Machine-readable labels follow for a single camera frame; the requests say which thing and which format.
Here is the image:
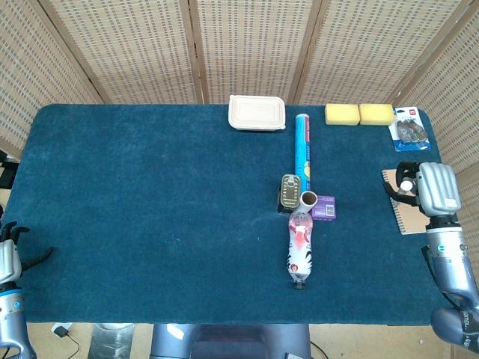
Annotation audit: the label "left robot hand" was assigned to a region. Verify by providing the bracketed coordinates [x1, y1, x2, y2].
[0, 221, 54, 289]

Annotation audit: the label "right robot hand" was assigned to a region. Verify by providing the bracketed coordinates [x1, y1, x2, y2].
[382, 160, 462, 225]

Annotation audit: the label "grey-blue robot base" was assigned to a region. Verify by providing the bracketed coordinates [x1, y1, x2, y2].
[149, 323, 312, 359]

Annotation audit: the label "purple box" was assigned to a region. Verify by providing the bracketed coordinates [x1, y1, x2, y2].
[311, 194, 337, 222]

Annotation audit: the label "white cup with brown interior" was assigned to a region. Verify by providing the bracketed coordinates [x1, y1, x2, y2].
[300, 190, 319, 213]

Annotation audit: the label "brown spiral notebook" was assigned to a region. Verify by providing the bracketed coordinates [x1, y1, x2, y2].
[381, 168, 435, 236]

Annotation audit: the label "blue blister pack of clips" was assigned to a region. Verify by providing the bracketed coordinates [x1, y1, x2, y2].
[388, 105, 433, 152]

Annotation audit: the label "black white background object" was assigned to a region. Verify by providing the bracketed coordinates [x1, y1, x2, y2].
[0, 149, 18, 210]

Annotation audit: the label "yellow sponge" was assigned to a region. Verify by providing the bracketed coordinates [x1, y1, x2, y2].
[358, 103, 396, 126]
[324, 103, 362, 126]

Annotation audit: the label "shiny metal floor plate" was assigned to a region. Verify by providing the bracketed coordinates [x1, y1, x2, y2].
[91, 323, 135, 359]

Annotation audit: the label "blue cling film roll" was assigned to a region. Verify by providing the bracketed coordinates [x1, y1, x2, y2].
[293, 114, 313, 194]

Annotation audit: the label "black tin can gold lid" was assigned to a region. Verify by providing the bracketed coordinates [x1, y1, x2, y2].
[276, 174, 302, 216]

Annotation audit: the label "blue table cloth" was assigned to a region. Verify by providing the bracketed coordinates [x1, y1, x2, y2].
[0, 103, 478, 326]

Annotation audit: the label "plastic bottle black cap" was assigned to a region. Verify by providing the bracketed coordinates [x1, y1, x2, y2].
[287, 210, 314, 290]

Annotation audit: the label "beige lidded food container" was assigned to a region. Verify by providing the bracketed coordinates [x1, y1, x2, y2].
[227, 94, 287, 132]

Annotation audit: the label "black floor cable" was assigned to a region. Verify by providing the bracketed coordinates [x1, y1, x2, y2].
[65, 331, 82, 357]

